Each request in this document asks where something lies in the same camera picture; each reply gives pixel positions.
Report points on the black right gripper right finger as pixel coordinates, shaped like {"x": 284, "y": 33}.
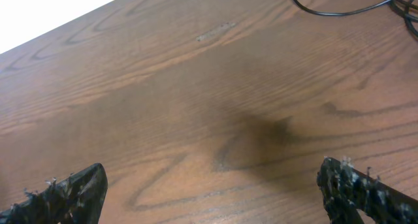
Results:
{"x": 346, "y": 191}

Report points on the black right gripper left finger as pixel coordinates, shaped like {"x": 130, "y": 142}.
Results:
{"x": 76, "y": 199}

